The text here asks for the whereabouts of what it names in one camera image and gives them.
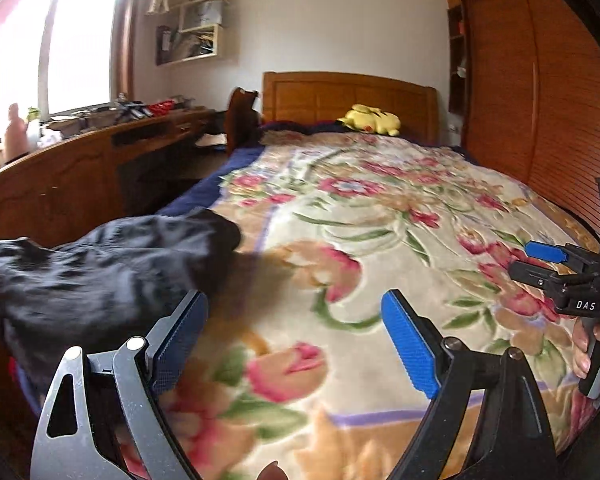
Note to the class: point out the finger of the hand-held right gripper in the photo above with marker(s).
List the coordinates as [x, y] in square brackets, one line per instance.
[547, 251]
[532, 275]

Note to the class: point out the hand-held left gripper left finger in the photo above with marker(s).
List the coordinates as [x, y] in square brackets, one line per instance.
[180, 340]

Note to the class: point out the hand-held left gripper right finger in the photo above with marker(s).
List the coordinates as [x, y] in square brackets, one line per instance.
[410, 345]

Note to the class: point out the black jacket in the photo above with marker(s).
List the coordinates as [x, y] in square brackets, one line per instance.
[105, 280]

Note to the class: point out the person's right hand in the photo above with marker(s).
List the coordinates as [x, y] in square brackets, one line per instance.
[582, 350]

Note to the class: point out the floral blanket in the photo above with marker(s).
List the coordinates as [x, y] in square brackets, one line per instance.
[380, 220]

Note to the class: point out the wooden slatted wardrobe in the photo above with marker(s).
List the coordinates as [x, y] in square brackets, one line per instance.
[555, 110]

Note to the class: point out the wooden desk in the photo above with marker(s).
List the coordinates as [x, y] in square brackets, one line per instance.
[55, 185]

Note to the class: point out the yellow plush toy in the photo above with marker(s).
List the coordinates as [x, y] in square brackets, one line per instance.
[370, 119]

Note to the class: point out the wooden chair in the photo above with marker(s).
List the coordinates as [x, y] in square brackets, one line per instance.
[242, 120]

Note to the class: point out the red basket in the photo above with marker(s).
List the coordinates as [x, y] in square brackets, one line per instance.
[162, 107]

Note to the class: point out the black handheld device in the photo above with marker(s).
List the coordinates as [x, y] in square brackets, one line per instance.
[130, 110]

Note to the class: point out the pink bottle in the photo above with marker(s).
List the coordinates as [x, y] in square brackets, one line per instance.
[16, 135]

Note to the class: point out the wooden bed headboard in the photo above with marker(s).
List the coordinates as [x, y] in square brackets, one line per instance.
[305, 100]

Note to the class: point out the window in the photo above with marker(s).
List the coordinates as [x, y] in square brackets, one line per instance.
[80, 50]

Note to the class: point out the white wall shelf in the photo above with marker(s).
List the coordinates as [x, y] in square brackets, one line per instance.
[228, 42]

